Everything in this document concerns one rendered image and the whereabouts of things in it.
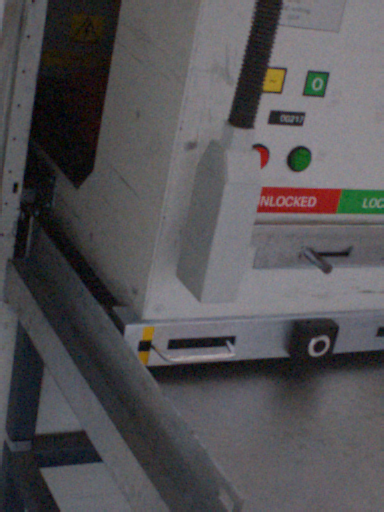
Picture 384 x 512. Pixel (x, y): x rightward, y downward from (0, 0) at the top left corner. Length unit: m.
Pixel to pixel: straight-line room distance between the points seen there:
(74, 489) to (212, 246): 0.82
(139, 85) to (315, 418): 0.47
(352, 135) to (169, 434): 0.44
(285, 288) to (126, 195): 0.24
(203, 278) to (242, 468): 0.22
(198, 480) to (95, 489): 0.79
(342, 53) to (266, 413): 0.45
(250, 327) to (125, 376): 0.19
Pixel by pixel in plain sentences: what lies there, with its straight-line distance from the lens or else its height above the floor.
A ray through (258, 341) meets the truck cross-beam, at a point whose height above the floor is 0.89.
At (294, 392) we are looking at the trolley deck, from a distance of 1.32.
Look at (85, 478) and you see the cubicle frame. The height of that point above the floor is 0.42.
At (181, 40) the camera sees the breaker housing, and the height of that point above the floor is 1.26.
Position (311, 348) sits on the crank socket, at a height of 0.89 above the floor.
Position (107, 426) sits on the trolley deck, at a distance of 1.19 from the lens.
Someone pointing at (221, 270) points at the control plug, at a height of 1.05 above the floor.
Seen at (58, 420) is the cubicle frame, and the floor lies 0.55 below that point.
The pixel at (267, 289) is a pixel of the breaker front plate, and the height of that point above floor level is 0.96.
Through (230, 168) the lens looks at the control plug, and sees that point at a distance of 1.08.
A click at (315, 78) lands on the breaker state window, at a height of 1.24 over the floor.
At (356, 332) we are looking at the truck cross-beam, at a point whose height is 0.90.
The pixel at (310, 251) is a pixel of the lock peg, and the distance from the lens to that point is 1.29.
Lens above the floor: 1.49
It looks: 23 degrees down
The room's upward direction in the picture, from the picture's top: 12 degrees clockwise
